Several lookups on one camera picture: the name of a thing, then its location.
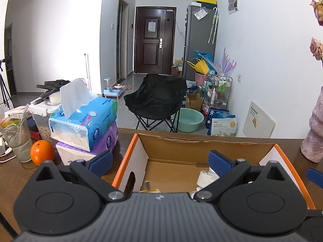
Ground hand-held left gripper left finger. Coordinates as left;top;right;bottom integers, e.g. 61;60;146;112
30;150;127;203

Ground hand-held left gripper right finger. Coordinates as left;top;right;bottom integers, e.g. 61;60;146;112
193;150;294;203

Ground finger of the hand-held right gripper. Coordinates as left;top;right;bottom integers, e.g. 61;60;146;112
306;168;323;185

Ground red cardboard box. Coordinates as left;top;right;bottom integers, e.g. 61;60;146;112
112;133;316;210

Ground purple tissue pack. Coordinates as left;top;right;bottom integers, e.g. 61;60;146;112
56;121;119;166

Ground blue and white bag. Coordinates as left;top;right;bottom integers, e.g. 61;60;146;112
207;108;238;137

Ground blue tissue pack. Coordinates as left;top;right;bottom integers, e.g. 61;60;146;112
49;79;118;150

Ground pink ceramic vase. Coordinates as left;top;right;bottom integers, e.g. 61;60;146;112
300;86;323;163

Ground teal plastic basin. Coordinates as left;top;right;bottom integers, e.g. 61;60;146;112
177;108;205;133

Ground white leaning board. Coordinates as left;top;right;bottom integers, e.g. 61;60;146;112
243;101;276;139

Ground orange fruit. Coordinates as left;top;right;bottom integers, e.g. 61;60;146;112
30;140;55;166

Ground small brown cardboard box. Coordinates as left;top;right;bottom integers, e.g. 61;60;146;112
185;94;203;113

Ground metal trolley rack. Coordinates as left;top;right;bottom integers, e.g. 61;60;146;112
203;75;233;114

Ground clear food container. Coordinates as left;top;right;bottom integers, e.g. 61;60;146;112
28;102;63;142

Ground blue pet water dispenser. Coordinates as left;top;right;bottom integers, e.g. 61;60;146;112
103;78;123;97

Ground white bowl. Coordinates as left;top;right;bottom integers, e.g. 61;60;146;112
49;89;62;104

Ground pink plastic bucket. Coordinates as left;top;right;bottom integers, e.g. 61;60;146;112
194;71;210;86

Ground clear drinking glass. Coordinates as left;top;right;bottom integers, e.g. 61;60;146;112
0;115;33;163

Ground black folding chair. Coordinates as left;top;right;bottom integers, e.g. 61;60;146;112
124;74;188;133

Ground black folding stand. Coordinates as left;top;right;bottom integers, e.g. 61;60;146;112
37;79;70;99

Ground white mop pole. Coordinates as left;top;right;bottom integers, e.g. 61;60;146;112
84;53;90;85

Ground white flat box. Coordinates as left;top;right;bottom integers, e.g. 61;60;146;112
4;106;32;118

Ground pink clothes hangers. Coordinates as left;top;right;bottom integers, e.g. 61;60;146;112
217;47;236;77

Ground open cardboard box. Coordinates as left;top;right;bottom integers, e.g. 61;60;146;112
172;59;186;77

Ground blue plastic dustpan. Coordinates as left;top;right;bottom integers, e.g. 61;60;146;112
193;50;215;65

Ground dark brown entry door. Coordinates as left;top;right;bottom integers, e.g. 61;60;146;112
134;6;177;75

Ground grey refrigerator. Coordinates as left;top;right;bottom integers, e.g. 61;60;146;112
183;4;219;81

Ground bunch of dried pink roses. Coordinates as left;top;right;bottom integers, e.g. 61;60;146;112
310;0;323;68

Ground white folded umbrella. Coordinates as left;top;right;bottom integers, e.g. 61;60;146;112
208;7;219;44

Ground clear plastic bag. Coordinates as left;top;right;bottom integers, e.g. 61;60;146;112
193;7;209;21

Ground white charger with cable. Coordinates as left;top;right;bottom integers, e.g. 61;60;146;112
0;134;13;162

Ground black camera tripod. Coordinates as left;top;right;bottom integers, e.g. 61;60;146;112
0;58;12;109

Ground dark interior door frame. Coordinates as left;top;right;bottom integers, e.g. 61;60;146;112
4;23;18;95
116;0;130;81

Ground white wall panel box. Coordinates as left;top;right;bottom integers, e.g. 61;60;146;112
228;0;239;15

